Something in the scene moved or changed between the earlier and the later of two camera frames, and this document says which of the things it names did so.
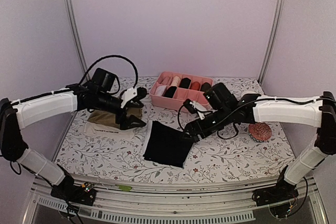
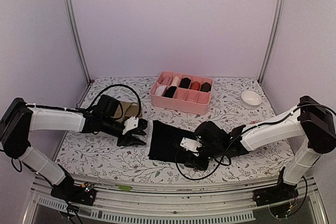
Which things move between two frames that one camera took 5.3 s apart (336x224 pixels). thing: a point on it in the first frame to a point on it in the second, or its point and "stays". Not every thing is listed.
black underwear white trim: [166, 144] stays
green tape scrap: [123, 188] stays
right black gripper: [203, 132] to [196, 163]
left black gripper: [126, 124] to [128, 140]
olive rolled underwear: [205, 86] stays
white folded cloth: [159, 90] stays
